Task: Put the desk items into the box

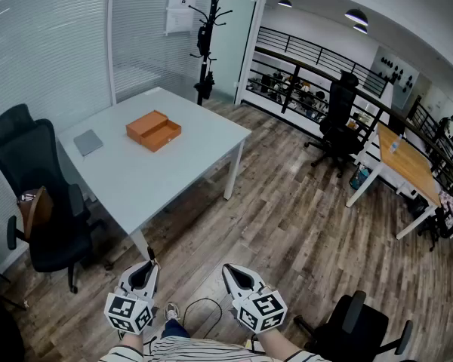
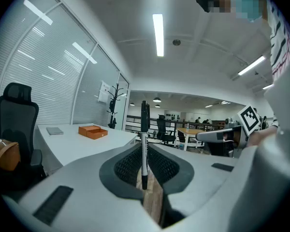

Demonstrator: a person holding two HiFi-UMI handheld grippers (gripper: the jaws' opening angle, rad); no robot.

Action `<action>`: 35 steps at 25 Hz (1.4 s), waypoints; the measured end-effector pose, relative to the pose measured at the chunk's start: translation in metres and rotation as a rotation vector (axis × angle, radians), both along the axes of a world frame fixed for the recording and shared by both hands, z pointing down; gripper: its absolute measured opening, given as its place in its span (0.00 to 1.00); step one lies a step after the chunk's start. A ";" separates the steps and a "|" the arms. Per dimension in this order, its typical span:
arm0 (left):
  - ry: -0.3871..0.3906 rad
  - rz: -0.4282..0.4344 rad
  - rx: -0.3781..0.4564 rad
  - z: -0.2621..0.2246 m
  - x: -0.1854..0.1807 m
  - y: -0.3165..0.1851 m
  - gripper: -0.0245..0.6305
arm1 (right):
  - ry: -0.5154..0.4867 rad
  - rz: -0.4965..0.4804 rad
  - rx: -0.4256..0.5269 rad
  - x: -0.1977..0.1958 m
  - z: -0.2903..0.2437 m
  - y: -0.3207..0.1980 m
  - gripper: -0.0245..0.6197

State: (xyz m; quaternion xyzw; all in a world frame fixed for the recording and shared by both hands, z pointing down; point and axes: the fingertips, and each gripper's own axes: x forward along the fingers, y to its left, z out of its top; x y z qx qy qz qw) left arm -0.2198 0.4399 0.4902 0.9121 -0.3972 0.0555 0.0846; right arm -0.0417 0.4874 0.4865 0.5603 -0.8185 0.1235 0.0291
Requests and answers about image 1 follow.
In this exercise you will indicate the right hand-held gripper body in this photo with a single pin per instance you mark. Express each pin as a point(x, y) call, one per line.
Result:
point(262, 311)

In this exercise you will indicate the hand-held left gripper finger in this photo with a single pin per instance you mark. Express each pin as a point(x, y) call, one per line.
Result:
point(155, 281)
point(124, 281)

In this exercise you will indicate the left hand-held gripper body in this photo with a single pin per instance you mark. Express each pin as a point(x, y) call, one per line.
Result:
point(128, 313)

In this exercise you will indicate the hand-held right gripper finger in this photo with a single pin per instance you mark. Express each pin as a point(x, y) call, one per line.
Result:
point(231, 285)
point(249, 275)

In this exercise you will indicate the grey notebook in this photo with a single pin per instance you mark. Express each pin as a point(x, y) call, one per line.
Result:
point(88, 142)

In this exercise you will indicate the orange box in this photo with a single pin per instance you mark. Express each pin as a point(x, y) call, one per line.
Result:
point(147, 124)

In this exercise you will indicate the person's right forearm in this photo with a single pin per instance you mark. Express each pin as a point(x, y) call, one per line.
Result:
point(272, 343)

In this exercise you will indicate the person's left forearm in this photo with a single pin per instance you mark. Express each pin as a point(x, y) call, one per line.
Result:
point(132, 342)

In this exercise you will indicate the black office chair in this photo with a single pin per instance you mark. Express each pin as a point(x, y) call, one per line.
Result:
point(34, 153)
point(356, 334)
point(341, 108)

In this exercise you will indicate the person's grey shoe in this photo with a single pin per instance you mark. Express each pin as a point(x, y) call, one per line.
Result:
point(172, 310)

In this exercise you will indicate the person's leg in jeans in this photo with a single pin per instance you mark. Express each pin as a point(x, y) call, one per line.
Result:
point(173, 330)

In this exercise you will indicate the striped shirt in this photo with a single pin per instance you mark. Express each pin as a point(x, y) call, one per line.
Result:
point(196, 351)

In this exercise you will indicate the white table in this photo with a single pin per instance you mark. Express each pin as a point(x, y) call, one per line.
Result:
point(155, 172)

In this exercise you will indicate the brown bag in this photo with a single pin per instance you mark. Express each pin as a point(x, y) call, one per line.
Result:
point(37, 213)

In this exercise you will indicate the black bulky object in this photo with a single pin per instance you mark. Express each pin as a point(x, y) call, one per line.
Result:
point(0, 326)

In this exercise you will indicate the teal bag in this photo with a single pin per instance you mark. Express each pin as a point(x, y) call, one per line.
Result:
point(359, 179)

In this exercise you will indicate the white table sticker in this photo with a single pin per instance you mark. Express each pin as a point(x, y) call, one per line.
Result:
point(153, 91)

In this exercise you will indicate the distant cluttered workstations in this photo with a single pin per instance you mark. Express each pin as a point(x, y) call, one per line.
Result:
point(287, 89)

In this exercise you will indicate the black folded umbrella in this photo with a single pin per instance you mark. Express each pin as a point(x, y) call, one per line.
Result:
point(205, 87)

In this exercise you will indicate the wooden desk with white legs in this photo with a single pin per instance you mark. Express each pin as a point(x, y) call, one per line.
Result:
point(407, 160)

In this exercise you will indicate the clear plastic bottle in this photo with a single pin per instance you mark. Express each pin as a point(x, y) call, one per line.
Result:
point(395, 145)

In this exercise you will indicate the floral patterned cloth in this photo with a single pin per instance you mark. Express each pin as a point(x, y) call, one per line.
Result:
point(449, 207)

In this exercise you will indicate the black metal railing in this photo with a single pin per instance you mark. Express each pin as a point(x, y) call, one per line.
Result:
point(317, 57)

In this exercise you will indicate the white display board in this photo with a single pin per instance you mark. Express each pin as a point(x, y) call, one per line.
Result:
point(390, 89)

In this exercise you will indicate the white venetian blinds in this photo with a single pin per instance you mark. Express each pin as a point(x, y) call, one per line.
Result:
point(41, 59)
point(143, 40)

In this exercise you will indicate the black hanging pouch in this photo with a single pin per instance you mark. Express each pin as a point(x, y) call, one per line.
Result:
point(203, 40)

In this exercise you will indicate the black coat rack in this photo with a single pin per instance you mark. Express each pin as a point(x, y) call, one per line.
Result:
point(207, 36)

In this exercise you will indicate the white paper sheet small print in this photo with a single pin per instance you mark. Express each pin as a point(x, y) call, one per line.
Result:
point(179, 21)

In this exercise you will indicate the black pendant lamp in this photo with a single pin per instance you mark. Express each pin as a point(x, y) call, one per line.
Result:
point(356, 16)
point(360, 29)
point(284, 3)

